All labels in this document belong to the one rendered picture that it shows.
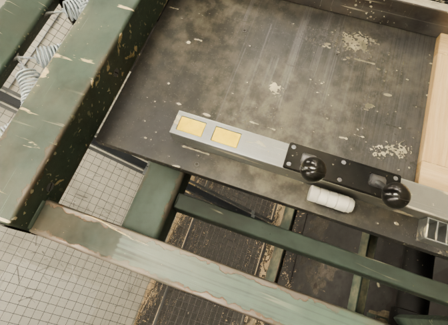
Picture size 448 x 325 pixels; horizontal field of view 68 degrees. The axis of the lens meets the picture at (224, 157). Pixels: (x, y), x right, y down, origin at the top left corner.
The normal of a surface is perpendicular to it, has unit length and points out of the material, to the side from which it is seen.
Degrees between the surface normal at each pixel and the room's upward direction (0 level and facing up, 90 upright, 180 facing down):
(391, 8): 90
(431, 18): 90
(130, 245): 58
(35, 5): 90
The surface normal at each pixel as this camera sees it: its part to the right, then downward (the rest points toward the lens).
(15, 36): 0.48, -0.15
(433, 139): -0.02, -0.37
